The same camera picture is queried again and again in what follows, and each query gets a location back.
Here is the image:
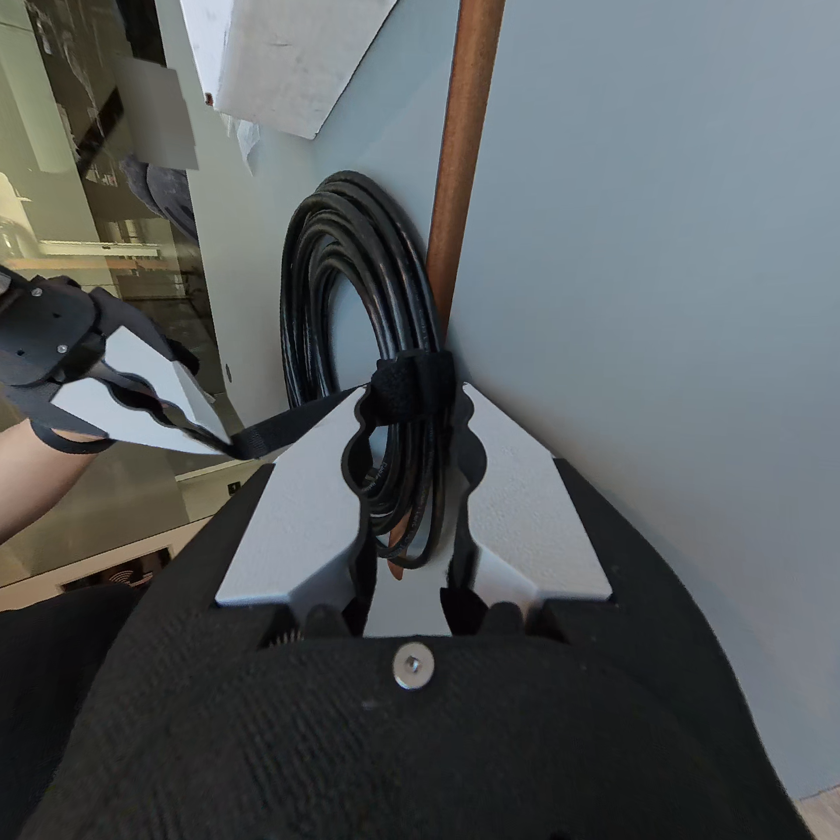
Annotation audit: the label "black velcro strap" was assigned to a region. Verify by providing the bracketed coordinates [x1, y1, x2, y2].
[226, 350, 458, 462]

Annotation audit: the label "person's dark clothing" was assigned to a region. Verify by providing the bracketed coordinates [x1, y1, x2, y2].
[0, 584, 145, 840]

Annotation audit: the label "grey desk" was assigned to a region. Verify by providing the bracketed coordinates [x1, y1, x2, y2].
[154, 0, 840, 805]

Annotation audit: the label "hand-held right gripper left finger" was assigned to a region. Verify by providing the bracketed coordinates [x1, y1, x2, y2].
[215, 387, 380, 636]

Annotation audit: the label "person's left hand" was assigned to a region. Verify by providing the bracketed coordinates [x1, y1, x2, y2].
[0, 420, 94, 546]

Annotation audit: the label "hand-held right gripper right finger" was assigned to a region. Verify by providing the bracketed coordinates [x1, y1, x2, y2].
[438, 382, 614, 636]

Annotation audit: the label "white cardboard box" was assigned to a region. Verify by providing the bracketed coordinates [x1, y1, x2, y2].
[180, 0, 398, 140]

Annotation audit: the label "small clear bag red parts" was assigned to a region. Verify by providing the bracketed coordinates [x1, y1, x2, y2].
[226, 118, 265, 177]

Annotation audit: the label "black ethernet cable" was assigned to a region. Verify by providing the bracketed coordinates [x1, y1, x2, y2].
[279, 171, 454, 571]

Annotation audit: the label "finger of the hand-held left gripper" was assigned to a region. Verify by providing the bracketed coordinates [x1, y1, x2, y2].
[50, 377, 237, 458]
[98, 325, 234, 447]

